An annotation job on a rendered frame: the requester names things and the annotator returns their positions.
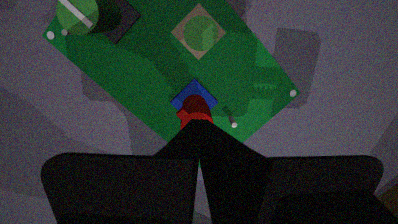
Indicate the green circuit board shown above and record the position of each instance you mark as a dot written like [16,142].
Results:
[167,61]

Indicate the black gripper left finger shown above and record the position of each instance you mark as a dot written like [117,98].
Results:
[162,185]

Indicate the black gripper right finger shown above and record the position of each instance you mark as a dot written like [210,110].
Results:
[244,187]

